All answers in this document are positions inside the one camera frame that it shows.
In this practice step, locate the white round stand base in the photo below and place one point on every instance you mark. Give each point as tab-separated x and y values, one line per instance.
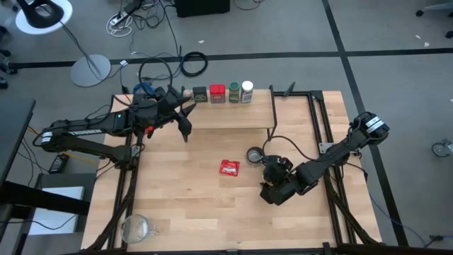
24	26

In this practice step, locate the black desk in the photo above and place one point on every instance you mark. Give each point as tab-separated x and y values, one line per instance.
14	134

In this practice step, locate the office chair base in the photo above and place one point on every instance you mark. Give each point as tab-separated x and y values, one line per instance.
435	7

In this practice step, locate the black pepper tin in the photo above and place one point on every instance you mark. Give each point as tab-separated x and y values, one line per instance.
200	95

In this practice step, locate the green lid spice jar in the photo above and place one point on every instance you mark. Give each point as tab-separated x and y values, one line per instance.
234	90

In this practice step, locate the red lid paprika tin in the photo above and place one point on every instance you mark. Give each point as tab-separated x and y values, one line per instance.
217	93

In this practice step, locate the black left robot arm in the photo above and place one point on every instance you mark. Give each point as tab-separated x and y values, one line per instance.
85	132

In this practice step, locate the black aluminium table frame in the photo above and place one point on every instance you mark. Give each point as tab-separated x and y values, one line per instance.
316	95

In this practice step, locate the white power strip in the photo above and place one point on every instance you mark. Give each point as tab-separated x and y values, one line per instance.
118	18

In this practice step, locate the wooden shelf riser black legs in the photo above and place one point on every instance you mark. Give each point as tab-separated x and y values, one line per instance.
230	113

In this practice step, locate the black box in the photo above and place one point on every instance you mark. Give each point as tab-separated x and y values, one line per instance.
201	7

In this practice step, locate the grey round floor stand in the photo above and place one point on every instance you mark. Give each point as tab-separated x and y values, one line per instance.
90	72

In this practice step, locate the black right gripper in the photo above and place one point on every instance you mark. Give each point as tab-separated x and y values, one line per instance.
277	168

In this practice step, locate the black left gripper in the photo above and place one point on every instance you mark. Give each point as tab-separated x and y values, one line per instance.
152	110

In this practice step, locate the clear glass mug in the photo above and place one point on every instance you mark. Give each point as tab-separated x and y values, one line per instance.
136	228

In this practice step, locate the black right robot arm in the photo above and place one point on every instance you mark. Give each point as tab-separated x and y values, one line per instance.
329	156

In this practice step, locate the white lid seasoning jar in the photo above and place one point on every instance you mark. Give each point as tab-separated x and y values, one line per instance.
247	88

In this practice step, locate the red candy packet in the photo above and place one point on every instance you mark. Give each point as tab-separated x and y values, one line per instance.
229	167

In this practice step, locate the small brown spice jar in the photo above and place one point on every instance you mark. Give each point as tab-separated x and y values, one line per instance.
188	95

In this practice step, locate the grey cabinet white front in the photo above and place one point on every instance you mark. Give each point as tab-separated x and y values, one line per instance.
53	223

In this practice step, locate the caster wheel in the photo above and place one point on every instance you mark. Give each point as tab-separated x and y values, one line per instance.
440	149

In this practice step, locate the ribbed metal cup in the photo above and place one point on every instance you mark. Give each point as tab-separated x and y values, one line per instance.
252	157

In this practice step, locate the black power adapter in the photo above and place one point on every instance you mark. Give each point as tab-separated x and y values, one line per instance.
58	163

